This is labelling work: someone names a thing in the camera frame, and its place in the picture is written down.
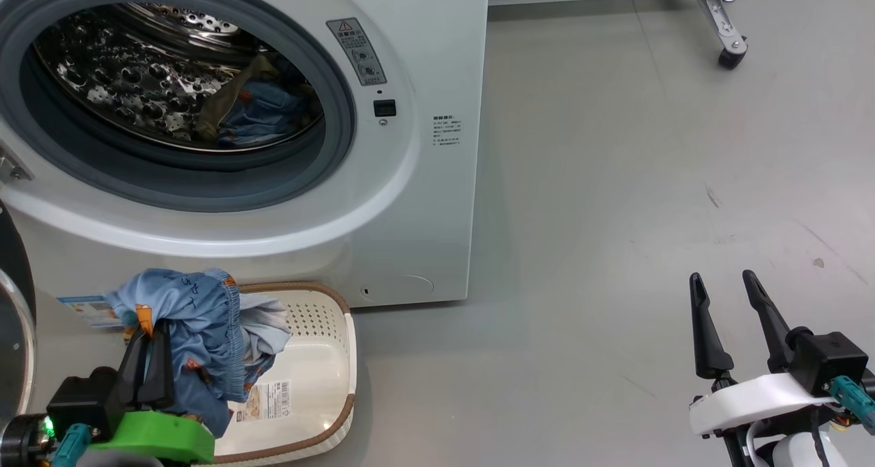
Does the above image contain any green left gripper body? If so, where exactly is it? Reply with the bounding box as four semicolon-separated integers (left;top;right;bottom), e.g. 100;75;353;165
89;411;216;464

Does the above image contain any printed basket label sticker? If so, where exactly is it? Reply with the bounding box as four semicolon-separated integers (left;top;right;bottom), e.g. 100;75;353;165
236;380;292;423

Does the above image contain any white front-load washing machine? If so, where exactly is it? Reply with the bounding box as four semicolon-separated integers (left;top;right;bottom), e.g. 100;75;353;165
0;0;490;310

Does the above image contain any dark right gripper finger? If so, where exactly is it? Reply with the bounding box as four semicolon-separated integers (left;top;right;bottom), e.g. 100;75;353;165
742;270;797;374
689;272;735;380

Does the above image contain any cream shirt with cartoon print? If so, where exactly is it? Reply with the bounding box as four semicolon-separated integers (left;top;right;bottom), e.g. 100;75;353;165
195;53;281;143

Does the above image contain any black text sticker on washer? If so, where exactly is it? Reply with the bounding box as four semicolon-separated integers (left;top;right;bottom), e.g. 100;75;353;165
432;115;463;147

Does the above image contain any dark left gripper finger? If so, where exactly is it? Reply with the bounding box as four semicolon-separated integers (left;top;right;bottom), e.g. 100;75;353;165
118;325;152;412
140;321;176;410

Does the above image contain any round black glass washer door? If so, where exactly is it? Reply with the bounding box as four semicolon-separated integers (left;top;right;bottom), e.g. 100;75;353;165
0;200;37;428

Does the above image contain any blue energy label sticker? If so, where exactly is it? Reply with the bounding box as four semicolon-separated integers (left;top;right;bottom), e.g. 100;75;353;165
57;295;125;329

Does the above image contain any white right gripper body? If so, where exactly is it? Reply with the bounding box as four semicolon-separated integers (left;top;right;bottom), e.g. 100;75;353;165
689;373;839;438

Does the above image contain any white perforated basket brown rim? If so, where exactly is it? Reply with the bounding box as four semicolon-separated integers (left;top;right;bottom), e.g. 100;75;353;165
204;282;358;466

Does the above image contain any grey warning sticker on washer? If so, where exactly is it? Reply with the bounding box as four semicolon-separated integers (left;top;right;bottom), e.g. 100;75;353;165
326;18;388;87

